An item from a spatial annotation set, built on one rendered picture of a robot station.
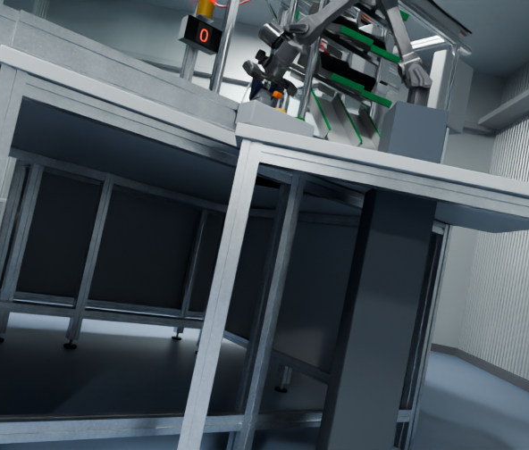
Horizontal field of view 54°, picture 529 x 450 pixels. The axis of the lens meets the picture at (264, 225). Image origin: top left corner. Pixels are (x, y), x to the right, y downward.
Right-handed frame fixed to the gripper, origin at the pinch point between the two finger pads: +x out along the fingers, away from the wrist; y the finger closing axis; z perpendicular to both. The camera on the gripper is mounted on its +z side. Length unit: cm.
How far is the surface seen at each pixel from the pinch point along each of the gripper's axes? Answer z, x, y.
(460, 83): 87, -29, -176
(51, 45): -24, 2, 65
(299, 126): -28.7, -5.2, 3.6
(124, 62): -23, 0, 50
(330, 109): 6.9, -2.7, -32.9
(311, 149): -52, -10, 16
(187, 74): 10.4, 8.0, 19.2
